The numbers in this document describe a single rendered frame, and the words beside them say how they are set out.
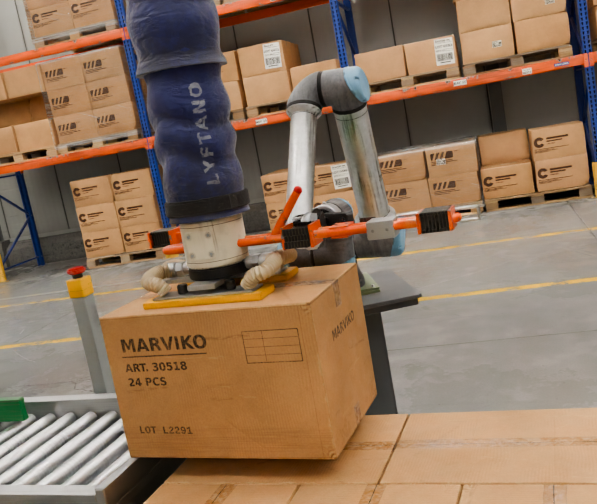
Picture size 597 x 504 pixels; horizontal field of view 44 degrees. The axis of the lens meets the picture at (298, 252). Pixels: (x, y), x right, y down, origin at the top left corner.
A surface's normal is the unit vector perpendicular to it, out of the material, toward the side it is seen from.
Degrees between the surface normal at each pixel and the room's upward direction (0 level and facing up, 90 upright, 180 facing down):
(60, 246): 90
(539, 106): 90
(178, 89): 76
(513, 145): 90
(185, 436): 90
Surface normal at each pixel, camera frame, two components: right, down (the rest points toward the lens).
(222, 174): 0.50, -0.15
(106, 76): -0.21, 0.20
